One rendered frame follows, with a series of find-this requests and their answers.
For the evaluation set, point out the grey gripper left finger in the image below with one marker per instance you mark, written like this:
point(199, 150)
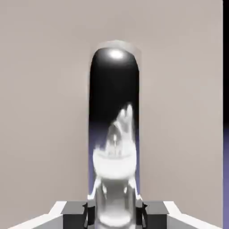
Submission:
point(73, 214)

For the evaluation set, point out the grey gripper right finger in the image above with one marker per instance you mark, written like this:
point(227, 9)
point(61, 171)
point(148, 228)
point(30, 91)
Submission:
point(157, 214)

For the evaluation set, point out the beige cabinet door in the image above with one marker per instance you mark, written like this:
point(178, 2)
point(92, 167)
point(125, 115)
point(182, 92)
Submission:
point(44, 107)

